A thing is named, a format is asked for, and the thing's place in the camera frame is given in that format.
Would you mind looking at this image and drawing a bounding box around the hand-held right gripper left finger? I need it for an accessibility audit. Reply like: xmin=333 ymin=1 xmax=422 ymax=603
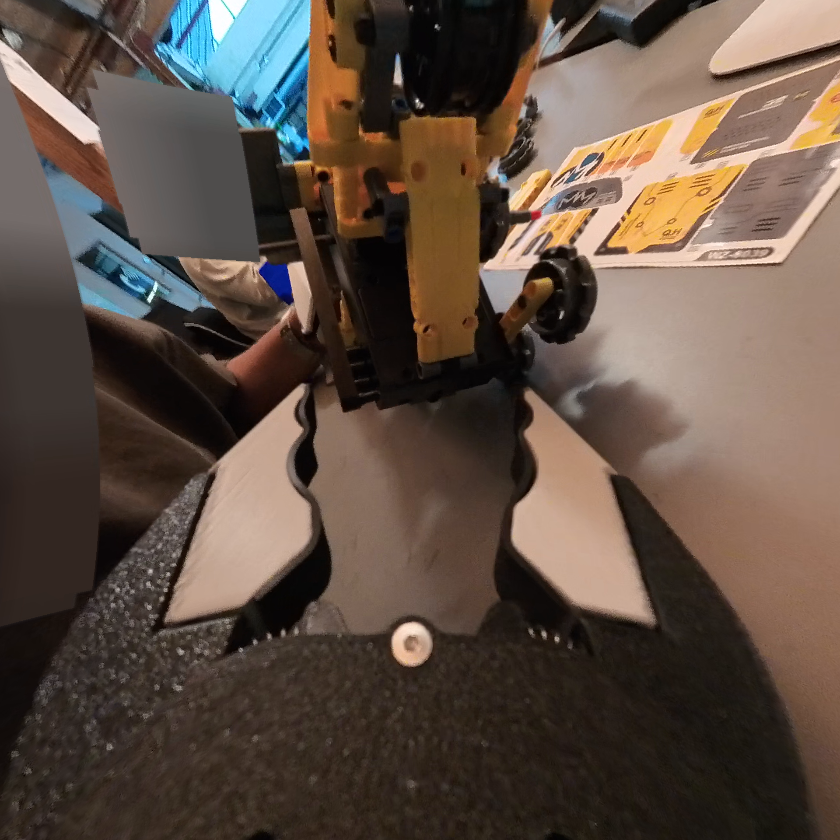
xmin=163 ymin=384 xmax=331 ymax=626

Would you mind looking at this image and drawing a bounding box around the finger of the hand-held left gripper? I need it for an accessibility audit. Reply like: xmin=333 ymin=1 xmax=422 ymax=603
xmin=287 ymin=262 xmax=321 ymax=322

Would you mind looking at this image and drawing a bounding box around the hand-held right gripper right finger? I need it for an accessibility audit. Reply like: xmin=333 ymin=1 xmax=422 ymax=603
xmin=495 ymin=387 xmax=658 ymax=630

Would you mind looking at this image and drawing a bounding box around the yellow grey building-block toy vehicle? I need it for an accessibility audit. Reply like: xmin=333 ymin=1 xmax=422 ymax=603
xmin=239 ymin=0 xmax=555 ymax=413

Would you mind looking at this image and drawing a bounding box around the person's left forearm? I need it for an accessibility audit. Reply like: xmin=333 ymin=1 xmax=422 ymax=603
xmin=85 ymin=307 xmax=324 ymax=573

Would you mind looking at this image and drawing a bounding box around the blue plastic bin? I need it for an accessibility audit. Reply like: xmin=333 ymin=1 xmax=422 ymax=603
xmin=259 ymin=262 xmax=293 ymax=304

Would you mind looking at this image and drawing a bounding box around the black chair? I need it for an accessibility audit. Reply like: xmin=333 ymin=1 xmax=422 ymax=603
xmin=182 ymin=307 xmax=258 ymax=361

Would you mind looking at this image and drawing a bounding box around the short yellow toy beam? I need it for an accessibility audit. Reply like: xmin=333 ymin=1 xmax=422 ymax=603
xmin=502 ymin=276 xmax=557 ymax=342

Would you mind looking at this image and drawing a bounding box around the large black toy gear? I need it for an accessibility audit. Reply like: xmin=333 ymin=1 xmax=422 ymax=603
xmin=528 ymin=245 xmax=599 ymax=347

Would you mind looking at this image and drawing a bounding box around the long yellow toy beam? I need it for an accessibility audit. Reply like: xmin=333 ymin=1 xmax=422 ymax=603
xmin=508 ymin=169 xmax=553 ymax=212

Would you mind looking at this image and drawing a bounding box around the white printed paper sheet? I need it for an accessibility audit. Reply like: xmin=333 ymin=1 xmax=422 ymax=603
xmin=0 ymin=49 xmax=101 ymax=144

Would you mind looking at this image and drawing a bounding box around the yellow grey sticker sheet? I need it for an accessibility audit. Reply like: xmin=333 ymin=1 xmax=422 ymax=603
xmin=482 ymin=56 xmax=840 ymax=270

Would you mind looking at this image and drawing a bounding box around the black power adapter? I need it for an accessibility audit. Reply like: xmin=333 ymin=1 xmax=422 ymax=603
xmin=594 ymin=0 xmax=723 ymax=48

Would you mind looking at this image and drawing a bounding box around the white monitor stand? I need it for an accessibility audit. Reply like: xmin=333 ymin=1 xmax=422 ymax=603
xmin=709 ymin=0 xmax=840 ymax=77

